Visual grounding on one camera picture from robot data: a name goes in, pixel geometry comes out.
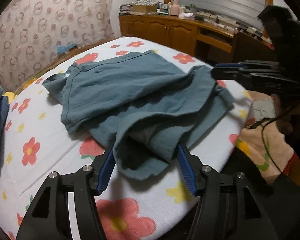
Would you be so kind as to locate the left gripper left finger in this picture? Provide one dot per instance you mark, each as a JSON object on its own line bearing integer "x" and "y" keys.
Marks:
{"x": 48, "y": 215}

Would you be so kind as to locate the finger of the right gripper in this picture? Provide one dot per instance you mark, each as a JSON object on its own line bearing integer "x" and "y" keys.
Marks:
{"x": 244, "y": 76}
{"x": 251, "y": 64}

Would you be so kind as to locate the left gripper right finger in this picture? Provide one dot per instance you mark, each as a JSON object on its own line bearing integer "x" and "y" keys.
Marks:
{"x": 227, "y": 207}

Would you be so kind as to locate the teal green shorts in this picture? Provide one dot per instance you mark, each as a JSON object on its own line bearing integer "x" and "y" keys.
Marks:
{"x": 142, "y": 104}

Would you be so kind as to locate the wooden sideboard cabinet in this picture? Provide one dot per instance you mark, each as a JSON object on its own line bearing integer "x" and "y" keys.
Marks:
{"x": 201, "y": 40}

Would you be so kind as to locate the beige floral bed cover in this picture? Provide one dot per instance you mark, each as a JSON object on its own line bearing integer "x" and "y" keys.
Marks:
{"x": 271, "y": 137}

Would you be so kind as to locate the white floral strawberry blanket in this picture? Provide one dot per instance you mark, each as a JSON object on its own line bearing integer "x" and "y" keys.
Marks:
{"x": 35, "y": 143}

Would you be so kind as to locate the pink tissue pack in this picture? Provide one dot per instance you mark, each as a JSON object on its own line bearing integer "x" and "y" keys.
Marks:
{"x": 186, "y": 16}

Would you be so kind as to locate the pink kettle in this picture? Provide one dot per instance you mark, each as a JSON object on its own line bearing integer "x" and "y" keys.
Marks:
{"x": 173, "y": 8}

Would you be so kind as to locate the cardboard box on cabinet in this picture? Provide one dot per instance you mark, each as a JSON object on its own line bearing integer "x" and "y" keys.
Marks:
{"x": 144, "y": 9}

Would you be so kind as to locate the blue item on box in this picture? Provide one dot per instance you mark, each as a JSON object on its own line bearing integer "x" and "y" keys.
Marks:
{"x": 65, "y": 49}

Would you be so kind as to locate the circle patterned sheer curtain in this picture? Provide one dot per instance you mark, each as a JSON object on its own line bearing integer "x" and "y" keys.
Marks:
{"x": 31, "y": 31}

